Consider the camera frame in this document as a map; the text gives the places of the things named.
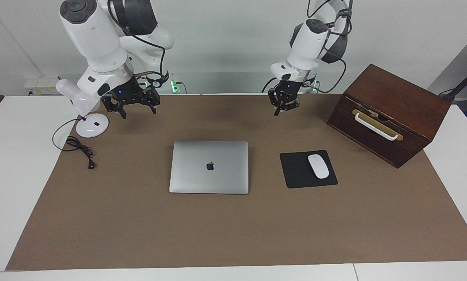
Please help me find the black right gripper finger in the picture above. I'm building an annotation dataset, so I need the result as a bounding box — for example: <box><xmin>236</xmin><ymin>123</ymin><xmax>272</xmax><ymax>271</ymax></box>
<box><xmin>147</xmin><ymin>87</ymin><xmax>161</xmax><ymax>115</ymax></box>
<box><xmin>101</xmin><ymin>95</ymin><xmax>127</xmax><ymax>119</ymax></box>

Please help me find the silver grey laptop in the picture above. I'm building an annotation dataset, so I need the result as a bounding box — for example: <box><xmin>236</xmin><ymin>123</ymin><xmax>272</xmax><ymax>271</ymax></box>
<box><xmin>169</xmin><ymin>141</ymin><xmax>250</xmax><ymax>195</ymax></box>

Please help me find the white desk lamp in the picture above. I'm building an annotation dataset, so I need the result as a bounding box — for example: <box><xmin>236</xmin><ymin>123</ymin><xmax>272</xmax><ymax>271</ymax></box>
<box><xmin>55</xmin><ymin>79</ymin><xmax>109</xmax><ymax>139</ymax></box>

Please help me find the black mouse pad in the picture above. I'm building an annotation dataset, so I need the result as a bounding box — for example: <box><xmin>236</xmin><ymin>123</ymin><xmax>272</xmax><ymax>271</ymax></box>
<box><xmin>280</xmin><ymin>150</ymin><xmax>338</xmax><ymax>189</ymax></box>

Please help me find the white computer mouse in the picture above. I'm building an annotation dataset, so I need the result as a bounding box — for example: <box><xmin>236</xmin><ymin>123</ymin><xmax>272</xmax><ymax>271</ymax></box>
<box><xmin>308</xmin><ymin>154</ymin><xmax>330</xmax><ymax>180</ymax></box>

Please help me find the white power strip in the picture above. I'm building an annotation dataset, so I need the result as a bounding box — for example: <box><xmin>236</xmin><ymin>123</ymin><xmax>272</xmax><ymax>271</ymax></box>
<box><xmin>24</xmin><ymin>77</ymin><xmax>59</xmax><ymax>96</ymax></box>

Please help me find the dark brown wooden box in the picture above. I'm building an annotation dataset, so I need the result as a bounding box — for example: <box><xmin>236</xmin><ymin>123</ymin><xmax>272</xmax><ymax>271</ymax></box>
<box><xmin>326</xmin><ymin>64</ymin><xmax>452</xmax><ymax>169</ymax></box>

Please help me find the brown table mat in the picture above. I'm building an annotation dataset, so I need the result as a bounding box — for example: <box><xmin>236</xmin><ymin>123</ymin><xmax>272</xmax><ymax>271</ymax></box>
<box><xmin>5</xmin><ymin>94</ymin><xmax>467</xmax><ymax>271</ymax></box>

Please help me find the black stand pole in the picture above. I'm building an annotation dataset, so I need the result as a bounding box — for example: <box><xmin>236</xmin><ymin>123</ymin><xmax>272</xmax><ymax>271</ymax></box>
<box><xmin>438</xmin><ymin>62</ymin><xmax>467</xmax><ymax>103</ymax></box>

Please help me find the black base cable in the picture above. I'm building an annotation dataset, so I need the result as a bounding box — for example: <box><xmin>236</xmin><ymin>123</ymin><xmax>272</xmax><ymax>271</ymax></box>
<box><xmin>261</xmin><ymin>77</ymin><xmax>278</xmax><ymax>93</ymax></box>

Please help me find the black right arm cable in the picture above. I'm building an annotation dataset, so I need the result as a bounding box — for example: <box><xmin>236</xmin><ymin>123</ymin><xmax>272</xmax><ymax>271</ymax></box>
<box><xmin>107</xmin><ymin>0</ymin><xmax>170</xmax><ymax>85</ymax></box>

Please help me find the black lamp cable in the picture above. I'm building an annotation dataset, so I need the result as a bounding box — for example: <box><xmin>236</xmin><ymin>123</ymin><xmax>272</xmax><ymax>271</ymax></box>
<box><xmin>52</xmin><ymin>118</ymin><xmax>97</xmax><ymax>170</ymax></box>

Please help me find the white box handle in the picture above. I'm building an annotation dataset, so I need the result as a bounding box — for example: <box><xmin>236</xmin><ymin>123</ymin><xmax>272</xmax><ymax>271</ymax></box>
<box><xmin>354</xmin><ymin>112</ymin><xmax>399</xmax><ymax>141</ymax></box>

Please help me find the brass handle plate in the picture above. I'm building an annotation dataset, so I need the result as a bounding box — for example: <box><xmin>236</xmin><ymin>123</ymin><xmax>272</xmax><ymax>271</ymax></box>
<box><xmin>352</xmin><ymin>109</ymin><xmax>404</xmax><ymax>141</ymax></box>

